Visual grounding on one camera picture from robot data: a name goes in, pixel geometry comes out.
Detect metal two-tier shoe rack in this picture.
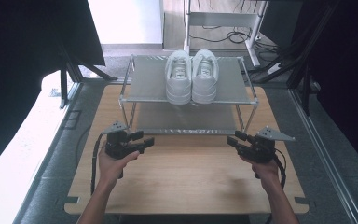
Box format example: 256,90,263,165
117,54,259,137

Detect right hand-held gripper cable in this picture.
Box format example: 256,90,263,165
271,148,288,189

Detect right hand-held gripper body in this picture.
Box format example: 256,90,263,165
236,125,296,164

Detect white power strip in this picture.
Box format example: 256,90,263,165
266,63,282,75

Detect dark curtain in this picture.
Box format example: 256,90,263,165
292,0,358,175
0,0,107,181

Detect white metal desk frame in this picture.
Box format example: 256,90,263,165
182,0,269,68

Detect aluminium floor rail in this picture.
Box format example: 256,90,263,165
288,88,358,224

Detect person's right hand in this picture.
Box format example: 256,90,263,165
240,155,282,193

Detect black cables on floor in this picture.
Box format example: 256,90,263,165
188,24,281,54

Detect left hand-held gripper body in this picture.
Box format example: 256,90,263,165
102,120,142,161

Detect black metal stand with cables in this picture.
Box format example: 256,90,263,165
248,0,339,117

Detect person's left hand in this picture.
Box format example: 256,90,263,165
97,149,141,189

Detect white sneaker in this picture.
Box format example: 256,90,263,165
191,49,220,105
163,49,194,105

